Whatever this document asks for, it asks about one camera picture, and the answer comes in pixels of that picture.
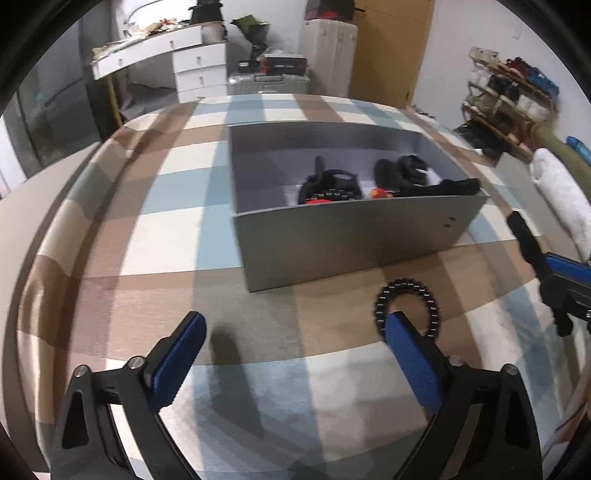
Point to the wooden shoe rack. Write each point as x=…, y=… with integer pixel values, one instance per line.
x=508, y=106

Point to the small red clear trinket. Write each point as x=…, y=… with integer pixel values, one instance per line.
x=319, y=201

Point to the plaid bed cover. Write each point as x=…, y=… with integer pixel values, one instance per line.
x=138, y=207

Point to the silver suitcase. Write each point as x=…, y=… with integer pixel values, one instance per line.
x=268, y=84

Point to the white rolled towel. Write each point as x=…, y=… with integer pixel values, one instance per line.
x=563, y=198

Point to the white drawer unit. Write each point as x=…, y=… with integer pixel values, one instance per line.
x=201, y=69

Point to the glass door cabinet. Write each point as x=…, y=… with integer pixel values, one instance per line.
x=41, y=120

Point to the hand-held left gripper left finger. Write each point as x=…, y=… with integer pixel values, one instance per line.
x=179, y=362

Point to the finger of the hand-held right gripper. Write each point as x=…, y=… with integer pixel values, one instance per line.
x=565, y=295
x=528, y=240

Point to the grey storage box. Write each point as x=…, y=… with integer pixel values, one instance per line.
x=351, y=240

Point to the green cloth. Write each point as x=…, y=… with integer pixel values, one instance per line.
x=561, y=145

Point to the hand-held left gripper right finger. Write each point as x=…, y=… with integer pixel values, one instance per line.
x=415, y=364

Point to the white desk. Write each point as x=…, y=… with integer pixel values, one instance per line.
x=152, y=48

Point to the black hair claw clip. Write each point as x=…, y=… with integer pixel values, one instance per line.
x=332, y=174

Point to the black scrunchie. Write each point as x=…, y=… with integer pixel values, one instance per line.
x=406, y=168

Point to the black and red box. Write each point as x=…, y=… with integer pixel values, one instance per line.
x=284, y=64

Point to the wooden door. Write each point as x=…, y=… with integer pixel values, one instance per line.
x=392, y=50

